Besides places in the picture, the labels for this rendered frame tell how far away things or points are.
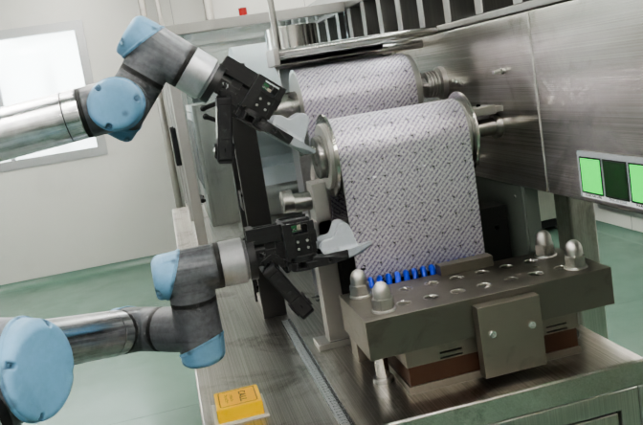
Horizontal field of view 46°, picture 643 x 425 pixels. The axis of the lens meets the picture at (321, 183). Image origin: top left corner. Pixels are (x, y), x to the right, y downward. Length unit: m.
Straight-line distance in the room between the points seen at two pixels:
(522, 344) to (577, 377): 0.09
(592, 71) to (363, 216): 0.44
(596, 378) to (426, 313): 0.27
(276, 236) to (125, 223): 5.66
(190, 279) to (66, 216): 5.70
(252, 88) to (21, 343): 0.56
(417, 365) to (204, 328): 0.34
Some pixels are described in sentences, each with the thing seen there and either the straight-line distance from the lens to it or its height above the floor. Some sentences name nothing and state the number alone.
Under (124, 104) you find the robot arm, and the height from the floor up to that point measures 1.39.
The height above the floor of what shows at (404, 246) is 1.08.
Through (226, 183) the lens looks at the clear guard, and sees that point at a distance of 2.27.
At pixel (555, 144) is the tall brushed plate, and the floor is 1.23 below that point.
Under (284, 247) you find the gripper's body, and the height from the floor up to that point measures 1.12.
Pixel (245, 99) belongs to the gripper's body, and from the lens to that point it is 1.24.
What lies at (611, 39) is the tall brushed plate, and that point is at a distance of 1.09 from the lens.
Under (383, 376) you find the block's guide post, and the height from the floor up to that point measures 0.91.
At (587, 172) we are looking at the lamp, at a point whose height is 1.19.
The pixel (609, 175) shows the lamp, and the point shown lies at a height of 1.19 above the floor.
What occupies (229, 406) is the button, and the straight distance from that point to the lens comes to 1.18.
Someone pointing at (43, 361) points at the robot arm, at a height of 1.12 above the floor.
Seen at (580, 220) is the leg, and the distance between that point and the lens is 1.60.
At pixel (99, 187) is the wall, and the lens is 6.84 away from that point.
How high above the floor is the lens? 1.39
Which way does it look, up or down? 8 degrees down
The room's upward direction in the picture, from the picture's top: 9 degrees counter-clockwise
